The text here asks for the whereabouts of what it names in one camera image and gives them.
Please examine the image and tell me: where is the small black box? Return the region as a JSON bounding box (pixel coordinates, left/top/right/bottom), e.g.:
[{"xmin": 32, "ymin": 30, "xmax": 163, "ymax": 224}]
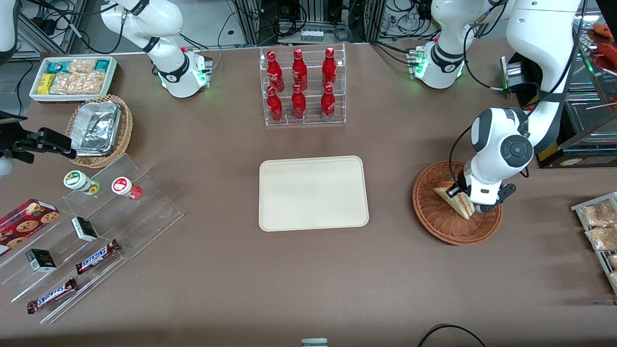
[
  {"xmin": 26, "ymin": 249, "xmax": 57, "ymax": 273},
  {"xmin": 71, "ymin": 216, "xmax": 99, "ymax": 242}
]

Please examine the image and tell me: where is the black hot food display machine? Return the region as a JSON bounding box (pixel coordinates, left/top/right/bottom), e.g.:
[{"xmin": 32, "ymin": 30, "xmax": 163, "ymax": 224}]
[{"xmin": 500, "ymin": 9, "xmax": 617, "ymax": 169}]

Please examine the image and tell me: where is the triangular sandwich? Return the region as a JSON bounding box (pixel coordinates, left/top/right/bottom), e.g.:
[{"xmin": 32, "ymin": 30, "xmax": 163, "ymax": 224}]
[{"xmin": 433, "ymin": 181, "xmax": 476, "ymax": 221}]

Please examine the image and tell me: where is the beige plastic tray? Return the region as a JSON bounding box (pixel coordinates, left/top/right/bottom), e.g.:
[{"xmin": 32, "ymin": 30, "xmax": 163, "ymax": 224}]
[{"xmin": 259, "ymin": 155, "xmax": 370, "ymax": 232}]

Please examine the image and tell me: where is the white rectangular snack bin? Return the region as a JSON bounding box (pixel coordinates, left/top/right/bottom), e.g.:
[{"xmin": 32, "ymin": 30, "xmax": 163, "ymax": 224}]
[{"xmin": 29, "ymin": 56, "xmax": 118, "ymax": 103}]

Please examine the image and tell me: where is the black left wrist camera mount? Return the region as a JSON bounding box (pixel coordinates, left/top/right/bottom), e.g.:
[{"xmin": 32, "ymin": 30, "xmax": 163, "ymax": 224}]
[{"xmin": 475, "ymin": 182, "xmax": 517, "ymax": 214}]

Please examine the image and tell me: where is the aluminium foil container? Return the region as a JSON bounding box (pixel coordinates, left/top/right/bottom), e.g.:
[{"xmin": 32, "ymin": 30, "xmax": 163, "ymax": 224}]
[{"xmin": 70, "ymin": 101, "xmax": 122, "ymax": 157}]

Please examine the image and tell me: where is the red plaid cookie box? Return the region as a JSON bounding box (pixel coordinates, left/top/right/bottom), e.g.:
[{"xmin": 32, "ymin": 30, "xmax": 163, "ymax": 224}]
[{"xmin": 0, "ymin": 199, "xmax": 60, "ymax": 256}]

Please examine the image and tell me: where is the clear rice cracker bag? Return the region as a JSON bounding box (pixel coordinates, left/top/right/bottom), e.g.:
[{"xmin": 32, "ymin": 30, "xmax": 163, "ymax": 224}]
[
  {"xmin": 50, "ymin": 73, "xmax": 78, "ymax": 95},
  {"xmin": 67, "ymin": 59, "xmax": 97, "ymax": 74},
  {"xmin": 72, "ymin": 71, "xmax": 106, "ymax": 95}
]

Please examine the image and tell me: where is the clear acrylic bottle rack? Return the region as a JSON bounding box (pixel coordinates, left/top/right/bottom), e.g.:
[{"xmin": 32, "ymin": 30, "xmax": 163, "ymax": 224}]
[{"xmin": 259, "ymin": 43, "xmax": 347, "ymax": 127}]

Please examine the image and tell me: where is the light wicker basket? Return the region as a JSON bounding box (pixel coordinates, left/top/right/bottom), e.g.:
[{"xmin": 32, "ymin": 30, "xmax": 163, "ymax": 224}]
[{"xmin": 65, "ymin": 94, "xmax": 134, "ymax": 169}]

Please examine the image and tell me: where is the clear acrylic stepped display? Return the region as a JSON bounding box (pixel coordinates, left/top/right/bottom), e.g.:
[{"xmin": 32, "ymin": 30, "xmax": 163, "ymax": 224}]
[{"xmin": 0, "ymin": 153, "xmax": 184, "ymax": 324}]

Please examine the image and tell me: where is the red cola bottle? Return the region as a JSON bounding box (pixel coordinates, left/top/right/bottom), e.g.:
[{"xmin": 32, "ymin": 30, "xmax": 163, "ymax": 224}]
[
  {"xmin": 322, "ymin": 47, "xmax": 337, "ymax": 88},
  {"xmin": 267, "ymin": 86, "xmax": 283, "ymax": 122},
  {"xmin": 292, "ymin": 48, "xmax": 308, "ymax": 90},
  {"xmin": 321, "ymin": 84, "xmax": 336, "ymax": 120},
  {"xmin": 267, "ymin": 50, "xmax": 285, "ymax": 91},
  {"xmin": 292, "ymin": 84, "xmax": 307, "ymax": 120}
]

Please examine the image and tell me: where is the grey wire rack tray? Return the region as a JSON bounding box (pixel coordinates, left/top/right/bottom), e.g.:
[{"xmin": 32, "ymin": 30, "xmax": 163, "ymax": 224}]
[{"xmin": 571, "ymin": 192, "xmax": 617, "ymax": 295}]

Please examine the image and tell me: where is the Snickers chocolate bar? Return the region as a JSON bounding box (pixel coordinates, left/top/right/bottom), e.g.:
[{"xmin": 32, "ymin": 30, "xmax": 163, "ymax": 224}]
[
  {"xmin": 75, "ymin": 240, "xmax": 121, "ymax": 275},
  {"xmin": 27, "ymin": 278, "xmax": 78, "ymax": 315}
]

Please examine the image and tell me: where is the round brown wicker basket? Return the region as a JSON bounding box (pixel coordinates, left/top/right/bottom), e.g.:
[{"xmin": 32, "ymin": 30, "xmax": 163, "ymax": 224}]
[{"xmin": 412, "ymin": 160, "xmax": 503, "ymax": 246}]

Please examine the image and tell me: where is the green lid cup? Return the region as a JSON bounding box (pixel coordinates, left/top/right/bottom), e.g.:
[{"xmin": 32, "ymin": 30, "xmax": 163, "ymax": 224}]
[{"xmin": 64, "ymin": 170, "xmax": 101, "ymax": 196}]

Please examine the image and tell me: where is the red lid cup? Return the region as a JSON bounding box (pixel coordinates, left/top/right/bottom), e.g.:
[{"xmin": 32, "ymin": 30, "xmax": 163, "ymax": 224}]
[{"xmin": 111, "ymin": 177, "xmax": 143, "ymax": 200}]

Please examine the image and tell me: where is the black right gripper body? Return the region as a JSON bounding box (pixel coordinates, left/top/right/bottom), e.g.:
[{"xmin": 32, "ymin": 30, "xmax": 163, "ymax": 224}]
[{"xmin": 0, "ymin": 112, "xmax": 35, "ymax": 163}]

